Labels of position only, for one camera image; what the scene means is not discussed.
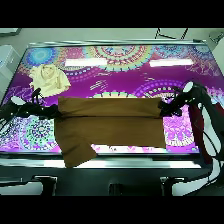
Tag silver frame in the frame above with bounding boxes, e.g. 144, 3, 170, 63
0, 39, 224, 197

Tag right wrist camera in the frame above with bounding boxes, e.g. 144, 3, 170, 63
170, 85, 184, 101

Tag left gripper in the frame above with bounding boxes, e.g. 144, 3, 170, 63
39, 105, 63, 121

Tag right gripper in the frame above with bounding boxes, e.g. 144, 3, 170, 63
158, 99, 183, 118

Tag brown garment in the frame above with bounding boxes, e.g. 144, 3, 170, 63
54, 95, 167, 169

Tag cream garment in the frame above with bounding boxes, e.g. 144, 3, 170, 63
28, 63, 72, 99

